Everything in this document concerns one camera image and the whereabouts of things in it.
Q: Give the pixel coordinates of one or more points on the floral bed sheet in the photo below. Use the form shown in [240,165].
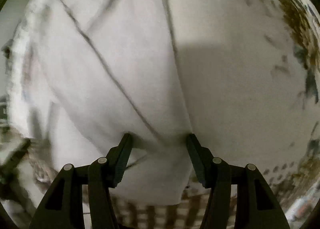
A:
[249,76]

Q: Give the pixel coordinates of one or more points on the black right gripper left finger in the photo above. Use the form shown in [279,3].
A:
[61,206]

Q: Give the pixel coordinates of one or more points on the beige long sleeve shirt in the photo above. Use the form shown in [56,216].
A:
[90,71]

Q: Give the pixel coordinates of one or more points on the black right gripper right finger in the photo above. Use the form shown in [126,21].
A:
[256,205]

